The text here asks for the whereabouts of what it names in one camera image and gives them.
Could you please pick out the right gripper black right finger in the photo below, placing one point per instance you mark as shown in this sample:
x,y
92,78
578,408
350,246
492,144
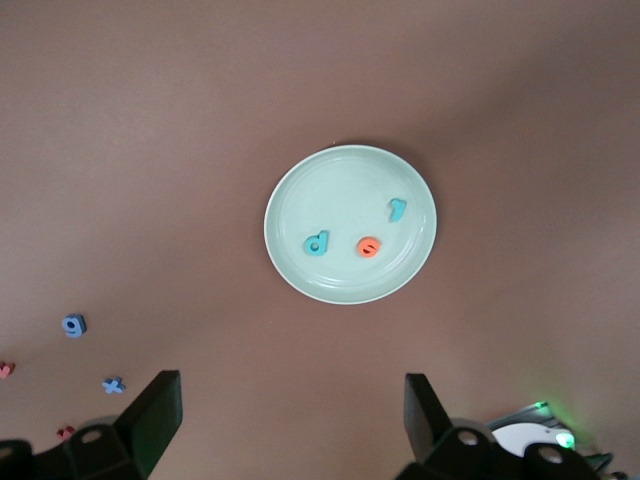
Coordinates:
x,y
427,430

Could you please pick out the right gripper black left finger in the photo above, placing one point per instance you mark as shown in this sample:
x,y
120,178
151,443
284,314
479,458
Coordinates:
x,y
137,430

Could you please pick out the orange foam letter e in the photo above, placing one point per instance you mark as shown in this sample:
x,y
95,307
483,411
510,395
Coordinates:
x,y
364,250

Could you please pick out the teal foam letter p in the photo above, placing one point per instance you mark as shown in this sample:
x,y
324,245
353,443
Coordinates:
x,y
322,242

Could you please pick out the teal foam letter r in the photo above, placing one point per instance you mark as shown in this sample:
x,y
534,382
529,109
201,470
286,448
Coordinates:
x,y
396,211

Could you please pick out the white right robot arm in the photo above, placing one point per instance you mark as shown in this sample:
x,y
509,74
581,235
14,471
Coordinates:
x,y
525,435

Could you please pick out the blue foam letter x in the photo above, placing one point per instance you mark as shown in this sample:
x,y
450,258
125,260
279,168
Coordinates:
x,y
114,385

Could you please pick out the dark red foam letter n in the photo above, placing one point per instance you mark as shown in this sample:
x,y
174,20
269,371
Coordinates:
x,y
65,432

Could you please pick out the blue foam letter g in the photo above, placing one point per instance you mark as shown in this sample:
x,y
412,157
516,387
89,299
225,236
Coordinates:
x,y
72,322

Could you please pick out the pink foam letter w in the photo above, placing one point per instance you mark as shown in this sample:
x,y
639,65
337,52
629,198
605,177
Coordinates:
x,y
5,370

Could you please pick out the pale green plate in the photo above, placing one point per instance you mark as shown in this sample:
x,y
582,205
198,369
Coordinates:
x,y
340,200

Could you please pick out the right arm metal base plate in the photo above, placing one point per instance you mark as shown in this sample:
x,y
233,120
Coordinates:
x,y
520,415

